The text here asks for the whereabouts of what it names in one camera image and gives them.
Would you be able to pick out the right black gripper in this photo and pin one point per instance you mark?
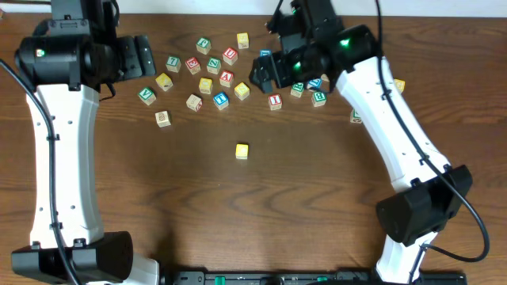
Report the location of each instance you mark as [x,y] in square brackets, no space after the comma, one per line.
[272,70]

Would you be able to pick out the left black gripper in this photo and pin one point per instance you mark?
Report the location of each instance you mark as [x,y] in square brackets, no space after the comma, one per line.
[132,58]

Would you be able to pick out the yellow O block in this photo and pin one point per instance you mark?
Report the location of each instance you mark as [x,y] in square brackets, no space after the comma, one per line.
[206,85]

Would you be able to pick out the yellow C block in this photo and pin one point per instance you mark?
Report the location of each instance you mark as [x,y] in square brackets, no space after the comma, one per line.
[242,151]

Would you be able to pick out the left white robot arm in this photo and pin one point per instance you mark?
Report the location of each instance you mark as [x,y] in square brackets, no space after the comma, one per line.
[62,67]

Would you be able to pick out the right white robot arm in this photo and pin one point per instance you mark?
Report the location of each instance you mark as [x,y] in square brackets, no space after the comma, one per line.
[428,189]

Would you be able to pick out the blue 1 block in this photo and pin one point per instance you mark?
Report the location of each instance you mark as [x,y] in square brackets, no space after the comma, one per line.
[265,52]

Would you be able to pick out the red I block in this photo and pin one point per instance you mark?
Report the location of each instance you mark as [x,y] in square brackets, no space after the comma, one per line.
[275,102]

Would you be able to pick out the yellow S block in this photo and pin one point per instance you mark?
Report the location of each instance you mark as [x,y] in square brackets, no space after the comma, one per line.
[242,91]

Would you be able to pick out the green R block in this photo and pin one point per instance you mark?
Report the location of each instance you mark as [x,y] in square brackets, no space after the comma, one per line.
[297,89]

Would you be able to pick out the yellow K block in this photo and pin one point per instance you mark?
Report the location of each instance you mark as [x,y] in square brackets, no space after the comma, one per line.
[164,82]

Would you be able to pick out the green V block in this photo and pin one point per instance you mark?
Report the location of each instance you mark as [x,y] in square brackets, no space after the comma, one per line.
[147,96]

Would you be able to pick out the red A block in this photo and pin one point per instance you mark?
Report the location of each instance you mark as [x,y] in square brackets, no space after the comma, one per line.
[226,78]

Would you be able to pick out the red U block left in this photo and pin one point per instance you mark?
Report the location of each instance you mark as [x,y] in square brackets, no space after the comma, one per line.
[230,56]

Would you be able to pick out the yellow block top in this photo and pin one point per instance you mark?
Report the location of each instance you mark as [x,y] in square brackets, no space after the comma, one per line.
[243,40]

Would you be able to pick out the blue L block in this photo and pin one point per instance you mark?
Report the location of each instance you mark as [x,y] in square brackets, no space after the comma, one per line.
[314,84]

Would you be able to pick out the blue T block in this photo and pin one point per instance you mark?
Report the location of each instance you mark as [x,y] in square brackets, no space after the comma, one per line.
[221,100]

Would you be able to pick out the green Z block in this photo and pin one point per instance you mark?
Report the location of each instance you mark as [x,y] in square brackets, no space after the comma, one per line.
[213,65]

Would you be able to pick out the green B block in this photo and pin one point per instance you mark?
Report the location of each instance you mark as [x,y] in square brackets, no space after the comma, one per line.
[318,99]

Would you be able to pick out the red E block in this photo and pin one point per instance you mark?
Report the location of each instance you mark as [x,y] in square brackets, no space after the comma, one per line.
[193,65]

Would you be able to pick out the wood picture block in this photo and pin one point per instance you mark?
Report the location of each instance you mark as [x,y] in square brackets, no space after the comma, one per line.
[163,119]

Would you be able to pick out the green J block top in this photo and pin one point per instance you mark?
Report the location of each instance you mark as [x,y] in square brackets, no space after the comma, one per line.
[203,45]

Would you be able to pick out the green j block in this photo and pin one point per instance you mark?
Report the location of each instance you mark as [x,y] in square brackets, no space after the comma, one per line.
[354,117]
[203,45]

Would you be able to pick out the plain wood red-side block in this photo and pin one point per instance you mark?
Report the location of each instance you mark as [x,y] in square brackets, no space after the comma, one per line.
[194,102]

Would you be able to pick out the green J block right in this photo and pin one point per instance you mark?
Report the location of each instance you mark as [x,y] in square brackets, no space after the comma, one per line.
[354,117]

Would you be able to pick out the yellow G block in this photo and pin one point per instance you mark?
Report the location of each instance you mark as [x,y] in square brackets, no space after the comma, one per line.
[400,85]

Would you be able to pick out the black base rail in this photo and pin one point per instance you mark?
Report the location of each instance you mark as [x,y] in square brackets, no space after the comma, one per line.
[347,277]

